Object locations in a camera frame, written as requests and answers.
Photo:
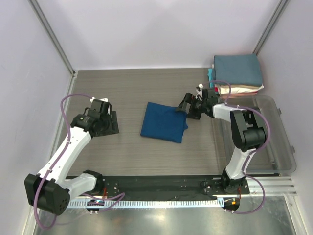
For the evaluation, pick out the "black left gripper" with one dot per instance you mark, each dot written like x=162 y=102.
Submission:
x=113 y=128

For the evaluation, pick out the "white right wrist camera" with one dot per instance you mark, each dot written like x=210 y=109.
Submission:
x=200 y=87

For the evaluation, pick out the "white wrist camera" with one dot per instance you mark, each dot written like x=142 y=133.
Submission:
x=200 y=87
x=103 y=99

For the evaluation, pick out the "white slotted cable duct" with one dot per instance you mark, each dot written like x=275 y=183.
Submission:
x=88 y=203

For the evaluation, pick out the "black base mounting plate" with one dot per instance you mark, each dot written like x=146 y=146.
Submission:
x=168 y=187

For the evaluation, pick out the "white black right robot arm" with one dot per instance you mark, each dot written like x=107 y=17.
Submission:
x=249 y=131

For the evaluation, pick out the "blue printed t-shirt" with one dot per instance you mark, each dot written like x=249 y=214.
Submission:
x=163 y=123

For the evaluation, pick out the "aluminium frame post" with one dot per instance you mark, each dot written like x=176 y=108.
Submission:
x=49 y=31
x=278 y=12

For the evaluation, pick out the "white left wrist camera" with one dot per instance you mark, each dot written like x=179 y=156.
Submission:
x=103 y=99

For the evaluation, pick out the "left aluminium frame post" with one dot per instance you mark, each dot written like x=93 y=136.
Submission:
x=49 y=31

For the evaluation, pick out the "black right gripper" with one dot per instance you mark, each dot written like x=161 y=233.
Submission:
x=187 y=99

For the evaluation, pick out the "pink folded t-shirt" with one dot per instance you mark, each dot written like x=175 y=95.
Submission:
x=224 y=96

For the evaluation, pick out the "turquoise folded t-shirt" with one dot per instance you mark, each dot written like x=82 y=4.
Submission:
x=210 y=78

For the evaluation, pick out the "cream folded t-shirt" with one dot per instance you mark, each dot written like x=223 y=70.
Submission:
x=235 y=89

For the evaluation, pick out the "right aluminium frame post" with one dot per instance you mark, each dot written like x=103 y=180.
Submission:
x=278 y=12

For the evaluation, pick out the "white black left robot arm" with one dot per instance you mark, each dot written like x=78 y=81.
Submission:
x=48 y=190

